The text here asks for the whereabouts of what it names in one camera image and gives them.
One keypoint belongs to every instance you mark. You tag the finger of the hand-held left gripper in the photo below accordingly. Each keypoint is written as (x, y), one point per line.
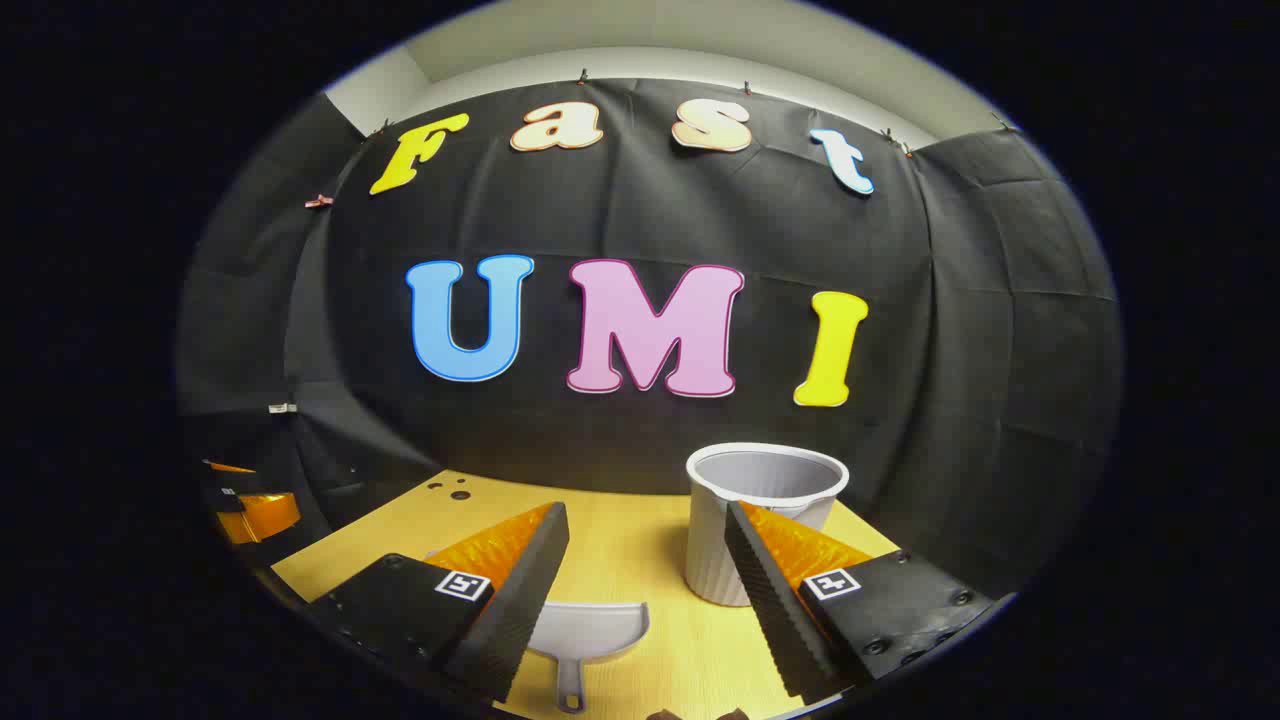
(215, 487)
(262, 516)

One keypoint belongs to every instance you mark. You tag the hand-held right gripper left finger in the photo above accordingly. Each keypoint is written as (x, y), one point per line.
(520, 600)

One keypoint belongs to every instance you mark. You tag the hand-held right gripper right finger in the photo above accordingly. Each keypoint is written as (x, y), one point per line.
(775, 610)

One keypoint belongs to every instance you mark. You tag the grey dustpan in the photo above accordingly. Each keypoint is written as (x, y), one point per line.
(590, 630)

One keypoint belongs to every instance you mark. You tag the white ribbed garbage bin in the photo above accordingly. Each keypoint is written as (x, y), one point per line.
(715, 560)

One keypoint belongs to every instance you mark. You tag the wooden desktop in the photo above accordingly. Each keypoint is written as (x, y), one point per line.
(620, 560)

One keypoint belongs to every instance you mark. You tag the black backdrop cloth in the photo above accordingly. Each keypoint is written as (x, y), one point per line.
(640, 200)

